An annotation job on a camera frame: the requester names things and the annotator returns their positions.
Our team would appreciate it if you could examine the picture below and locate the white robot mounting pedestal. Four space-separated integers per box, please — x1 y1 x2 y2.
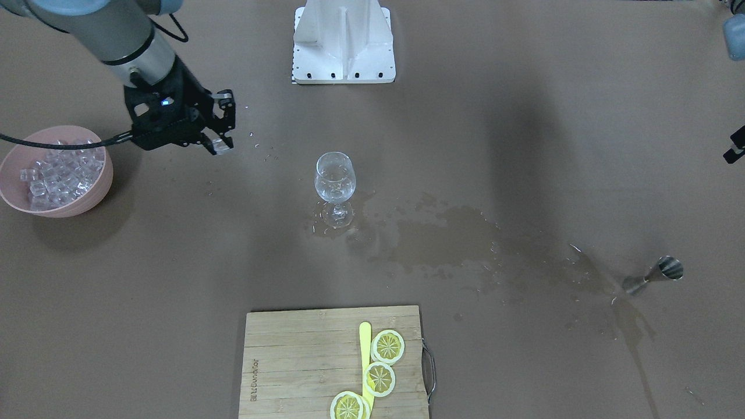
291 1 396 85

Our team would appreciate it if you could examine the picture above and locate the clear ice cube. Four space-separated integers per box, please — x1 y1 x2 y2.
212 139 233 155

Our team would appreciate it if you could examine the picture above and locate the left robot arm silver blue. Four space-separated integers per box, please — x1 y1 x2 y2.
723 1 744 164

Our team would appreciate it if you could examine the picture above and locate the far lemon slice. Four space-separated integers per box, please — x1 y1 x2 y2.
328 392 371 419

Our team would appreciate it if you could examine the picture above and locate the middle lemon slice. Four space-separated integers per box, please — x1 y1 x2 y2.
363 361 396 397

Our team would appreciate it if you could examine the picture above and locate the clear wine glass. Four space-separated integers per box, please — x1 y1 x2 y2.
314 151 357 229

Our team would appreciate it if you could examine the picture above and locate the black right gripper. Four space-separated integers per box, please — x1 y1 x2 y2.
123 56 235 155

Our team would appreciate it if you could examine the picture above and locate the lemon slice near handle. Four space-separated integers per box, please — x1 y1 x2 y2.
370 329 406 365

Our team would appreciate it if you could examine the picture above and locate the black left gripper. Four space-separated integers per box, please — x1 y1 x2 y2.
723 126 745 164

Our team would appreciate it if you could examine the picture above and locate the steel double jigger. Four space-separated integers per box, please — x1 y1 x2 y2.
622 255 684 295

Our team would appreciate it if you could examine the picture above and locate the yellow plastic knife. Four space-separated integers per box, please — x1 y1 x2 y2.
359 321 375 412

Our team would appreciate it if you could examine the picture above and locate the wooden cutting board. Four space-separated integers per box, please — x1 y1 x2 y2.
237 306 430 418

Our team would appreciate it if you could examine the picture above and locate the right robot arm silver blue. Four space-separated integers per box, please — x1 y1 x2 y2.
2 1 235 155

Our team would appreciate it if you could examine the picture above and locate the pile of clear ice cubes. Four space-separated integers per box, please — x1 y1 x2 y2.
19 147 105 211

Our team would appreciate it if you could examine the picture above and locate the pink bowl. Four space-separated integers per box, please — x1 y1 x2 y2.
2 145 113 218

